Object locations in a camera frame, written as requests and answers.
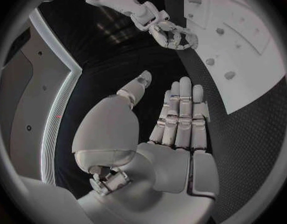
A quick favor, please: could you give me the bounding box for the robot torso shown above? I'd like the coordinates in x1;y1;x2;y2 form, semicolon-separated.
0;8;83;186

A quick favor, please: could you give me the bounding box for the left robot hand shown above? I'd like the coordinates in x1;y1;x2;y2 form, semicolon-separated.
71;70;220;224

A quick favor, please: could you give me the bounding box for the white task board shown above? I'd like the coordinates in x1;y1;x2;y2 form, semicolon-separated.
183;0;287;115

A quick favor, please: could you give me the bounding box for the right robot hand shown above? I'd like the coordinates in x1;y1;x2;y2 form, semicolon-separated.
148;20;200;51

